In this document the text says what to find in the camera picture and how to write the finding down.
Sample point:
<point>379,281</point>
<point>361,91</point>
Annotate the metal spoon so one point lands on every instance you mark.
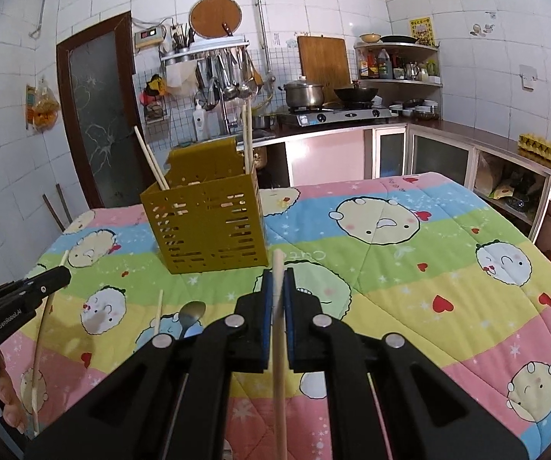
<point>194,314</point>

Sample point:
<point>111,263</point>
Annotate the brown framed glass door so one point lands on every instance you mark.
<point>98,120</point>

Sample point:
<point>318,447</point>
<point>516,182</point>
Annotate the hanging plastic bags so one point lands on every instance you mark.
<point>41,108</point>

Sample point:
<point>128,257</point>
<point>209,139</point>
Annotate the steel cooking pot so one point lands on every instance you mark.
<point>303,93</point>

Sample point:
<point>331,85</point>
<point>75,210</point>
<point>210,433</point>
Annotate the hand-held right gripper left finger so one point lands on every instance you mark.
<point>267,316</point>

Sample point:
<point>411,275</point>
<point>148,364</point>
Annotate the printed pastel blanket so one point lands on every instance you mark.
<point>400,321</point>

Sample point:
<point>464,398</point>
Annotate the black frying pan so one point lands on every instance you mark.
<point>398,39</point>

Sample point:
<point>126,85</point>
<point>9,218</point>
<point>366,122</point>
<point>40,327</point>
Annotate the round wooden board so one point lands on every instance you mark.
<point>213,17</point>

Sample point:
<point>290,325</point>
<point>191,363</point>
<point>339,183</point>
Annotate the yellow slotted utensil holder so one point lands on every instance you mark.
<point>208,230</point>

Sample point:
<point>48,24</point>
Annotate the dark sauce bottle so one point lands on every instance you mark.
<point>372,66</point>

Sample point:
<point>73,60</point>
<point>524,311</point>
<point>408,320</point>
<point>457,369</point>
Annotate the white wall socket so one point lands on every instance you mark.
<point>528,76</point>

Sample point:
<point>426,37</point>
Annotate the steel gas stove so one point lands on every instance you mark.
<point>347,115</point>

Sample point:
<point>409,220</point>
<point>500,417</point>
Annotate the metal kettle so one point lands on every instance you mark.
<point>413,72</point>

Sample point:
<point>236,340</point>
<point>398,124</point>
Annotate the wall electrical box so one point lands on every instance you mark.
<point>148,37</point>

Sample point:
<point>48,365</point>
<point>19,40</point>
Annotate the group of small bowls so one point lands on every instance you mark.
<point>421,112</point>

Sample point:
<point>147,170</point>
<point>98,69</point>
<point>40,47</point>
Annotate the white hanging cloth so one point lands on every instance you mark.
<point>179,79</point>

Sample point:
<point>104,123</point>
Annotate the person's left hand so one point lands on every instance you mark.
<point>9,393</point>

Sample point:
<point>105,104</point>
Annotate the wall sticker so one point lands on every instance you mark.
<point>477,29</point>

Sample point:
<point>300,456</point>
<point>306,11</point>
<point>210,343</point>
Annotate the black wok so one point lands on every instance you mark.
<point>356,92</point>

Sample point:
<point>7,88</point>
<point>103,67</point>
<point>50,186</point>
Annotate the row of hanging metal ladles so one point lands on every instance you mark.
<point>227,76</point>

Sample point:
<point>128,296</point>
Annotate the large oil bottle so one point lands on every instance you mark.
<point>385,64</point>

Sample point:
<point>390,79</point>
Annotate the yellow red hanging object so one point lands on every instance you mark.
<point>153,87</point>

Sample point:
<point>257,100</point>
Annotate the yellow bowl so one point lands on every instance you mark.
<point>370,38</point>

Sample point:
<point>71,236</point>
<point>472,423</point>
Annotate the white soap bottle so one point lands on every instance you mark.
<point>199,124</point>

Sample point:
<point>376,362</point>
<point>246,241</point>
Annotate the metal wall rack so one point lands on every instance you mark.
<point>208,48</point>

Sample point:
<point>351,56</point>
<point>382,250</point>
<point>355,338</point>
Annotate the kitchen counter with cabinets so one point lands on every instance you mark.
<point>448,158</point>

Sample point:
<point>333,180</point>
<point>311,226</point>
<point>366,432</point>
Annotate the metal corner shelf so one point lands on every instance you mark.
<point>414,47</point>

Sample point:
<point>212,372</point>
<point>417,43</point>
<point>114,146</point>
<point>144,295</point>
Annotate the dark wooden stick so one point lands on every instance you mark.
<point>53,213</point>
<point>64,202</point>

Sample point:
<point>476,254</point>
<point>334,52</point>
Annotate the metal cup of kitchen tools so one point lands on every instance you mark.
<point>182,40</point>

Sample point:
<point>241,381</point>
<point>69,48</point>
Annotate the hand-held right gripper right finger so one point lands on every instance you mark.
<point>291,316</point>

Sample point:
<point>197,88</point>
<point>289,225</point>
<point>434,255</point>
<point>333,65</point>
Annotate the yellow wall poster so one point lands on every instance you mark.
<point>421,31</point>

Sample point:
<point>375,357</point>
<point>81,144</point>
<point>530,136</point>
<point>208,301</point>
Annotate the yellow egg carton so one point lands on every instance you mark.
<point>539,146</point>

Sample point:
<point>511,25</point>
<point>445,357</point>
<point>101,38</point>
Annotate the rectangular wooden cutting board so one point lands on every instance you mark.
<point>323,60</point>

